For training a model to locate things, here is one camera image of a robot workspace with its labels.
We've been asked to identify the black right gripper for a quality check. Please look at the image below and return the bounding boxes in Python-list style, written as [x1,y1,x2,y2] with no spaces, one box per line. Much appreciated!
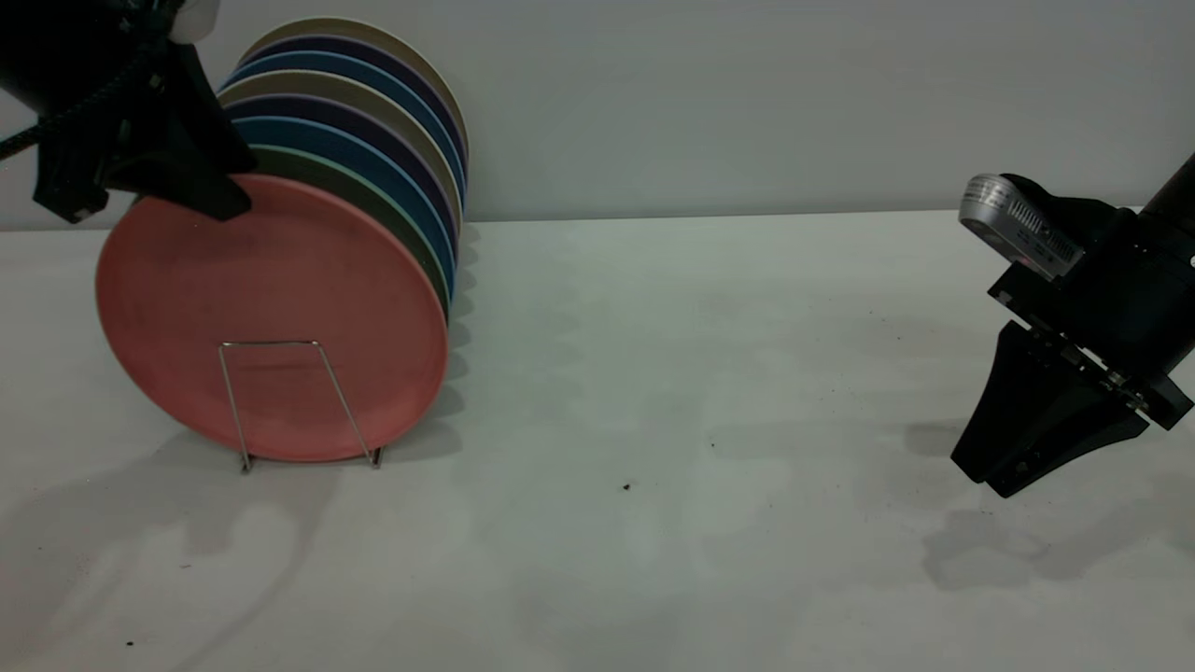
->
[950,173,1195,499]

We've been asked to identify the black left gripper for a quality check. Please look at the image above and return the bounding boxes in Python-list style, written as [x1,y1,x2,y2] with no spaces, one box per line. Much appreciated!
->
[0,0,257,226]

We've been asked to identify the pink round plate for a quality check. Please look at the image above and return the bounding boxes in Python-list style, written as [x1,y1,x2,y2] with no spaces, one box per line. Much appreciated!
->
[95,174,450,464]

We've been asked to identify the beige round plate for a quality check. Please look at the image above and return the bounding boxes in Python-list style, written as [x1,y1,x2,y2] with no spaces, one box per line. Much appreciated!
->
[218,72,465,234]
[241,19,471,169]

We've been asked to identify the dark purple round plate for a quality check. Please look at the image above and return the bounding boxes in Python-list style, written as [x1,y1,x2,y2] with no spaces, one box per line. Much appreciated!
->
[224,95,460,262]
[238,35,470,171]

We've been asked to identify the green round plate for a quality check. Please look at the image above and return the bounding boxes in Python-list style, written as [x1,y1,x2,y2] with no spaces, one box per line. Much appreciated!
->
[250,145,454,323]

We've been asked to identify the blue round plate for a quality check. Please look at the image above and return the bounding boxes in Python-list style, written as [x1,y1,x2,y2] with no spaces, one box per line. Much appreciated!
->
[221,51,467,202]
[233,117,457,301]

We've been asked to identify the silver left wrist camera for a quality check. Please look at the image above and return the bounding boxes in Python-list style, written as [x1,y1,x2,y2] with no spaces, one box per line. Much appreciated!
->
[168,0,223,45]

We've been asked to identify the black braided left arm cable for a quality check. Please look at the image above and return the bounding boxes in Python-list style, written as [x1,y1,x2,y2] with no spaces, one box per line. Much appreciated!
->
[0,51,156,162]

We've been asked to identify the metal wire plate rack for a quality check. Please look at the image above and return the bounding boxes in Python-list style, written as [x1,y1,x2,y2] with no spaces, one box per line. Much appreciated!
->
[218,340,384,474]

